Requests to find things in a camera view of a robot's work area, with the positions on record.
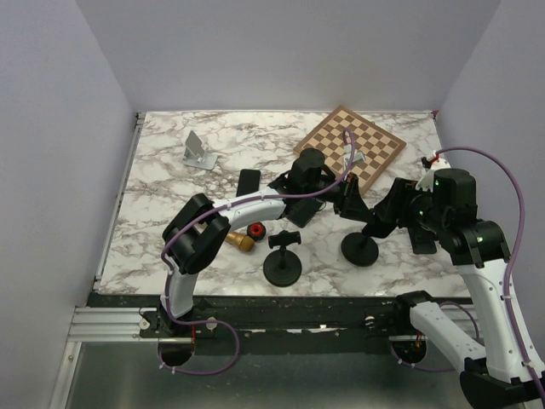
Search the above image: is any black back round-base stand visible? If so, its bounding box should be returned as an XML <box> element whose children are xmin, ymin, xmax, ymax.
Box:
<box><xmin>341</xmin><ymin>233</ymin><xmax>379</xmax><ymax>267</ymax></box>

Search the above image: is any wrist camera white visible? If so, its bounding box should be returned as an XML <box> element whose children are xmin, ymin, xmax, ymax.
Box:
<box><xmin>342</xmin><ymin>145</ymin><xmax>365</xmax><ymax>170</ymax></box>
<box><xmin>416</xmin><ymin>155</ymin><xmax>450</xmax><ymax>192</ymax></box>

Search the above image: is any black red knob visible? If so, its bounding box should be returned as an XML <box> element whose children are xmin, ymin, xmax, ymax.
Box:
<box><xmin>246</xmin><ymin>222</ymin><xmax>267</xmax><ymax>242</ymax></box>

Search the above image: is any black front table rail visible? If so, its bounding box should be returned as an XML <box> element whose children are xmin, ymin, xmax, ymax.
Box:
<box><xmin>88</xmin><ymin>293</ymin><xmax>426</xmax><ymax>358</ymax></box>

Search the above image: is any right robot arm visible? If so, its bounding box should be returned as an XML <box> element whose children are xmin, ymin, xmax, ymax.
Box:
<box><xmin>371</xmin><ymin>168</ymin><xmax>544</xmax><ymax>408</ymax></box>

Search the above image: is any black folding phone stand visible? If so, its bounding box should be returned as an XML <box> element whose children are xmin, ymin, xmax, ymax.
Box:
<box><xmin>408</xmin><ymin>228</ymin><xmax>437</xmax><ymax>255</ymax></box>

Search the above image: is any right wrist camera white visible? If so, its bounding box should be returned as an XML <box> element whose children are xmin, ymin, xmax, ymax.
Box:
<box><xmin>416</xmin><ymin>155</ymin><xmax>450</xmax><ymax>192</ymax></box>

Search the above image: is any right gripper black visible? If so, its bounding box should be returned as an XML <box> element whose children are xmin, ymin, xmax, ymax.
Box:
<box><xmin>375</xmin><ymin>176</ymin><xmax>450</xmax><ymax>233</ymax></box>

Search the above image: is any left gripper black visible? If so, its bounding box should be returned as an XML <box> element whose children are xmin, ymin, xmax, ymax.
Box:
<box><xmin>302</xmin><ymin>172</ymin><xmax>374</xmax><ymax>222</ymax></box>

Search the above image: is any black round-base phone stand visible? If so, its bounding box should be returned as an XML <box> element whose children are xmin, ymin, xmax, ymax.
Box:
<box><xmin>263</xmin><ymin>230</ymin><xmax>302</xmax><ymax>288</ymax></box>

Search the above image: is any teal smartphone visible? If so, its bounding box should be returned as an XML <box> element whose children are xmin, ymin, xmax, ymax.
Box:
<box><xmin>236</xmin><ymin>169</ymin><xmax>261</xmax><ymax>197</ymax></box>

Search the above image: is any wooden chessboard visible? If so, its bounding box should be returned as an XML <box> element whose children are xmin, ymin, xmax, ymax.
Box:
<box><xmin>294</xmin><ymin>106</ymin><xmax>406</xmax><ymax>193</ymax></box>

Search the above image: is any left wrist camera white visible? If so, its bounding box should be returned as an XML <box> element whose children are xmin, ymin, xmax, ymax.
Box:
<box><xmin>342</xmin><ymin>145</ymin><xmax>365</xmax><ymax>170</ymax></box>

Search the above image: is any black phone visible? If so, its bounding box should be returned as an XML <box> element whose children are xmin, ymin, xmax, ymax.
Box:
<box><xmin>361</xmin><ymin>212</ymin><xmax>400</xmax><ymax>239</ymax></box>
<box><xmin>286</xmin><ymin>199</ymin><xmax>322</xmax><ymax>228</ymax></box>

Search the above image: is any silver phone stand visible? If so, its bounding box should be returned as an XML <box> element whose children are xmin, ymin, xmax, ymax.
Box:
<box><xmin>181</xmin><ymin>130</ymin><xmax>217</xmax><ymax>170</ymax></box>

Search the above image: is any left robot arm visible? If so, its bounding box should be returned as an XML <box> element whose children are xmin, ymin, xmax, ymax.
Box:
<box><xmin>159</xmin><ymin>147</ymin><xmax>372</xmax><ymax>337</ymax></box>

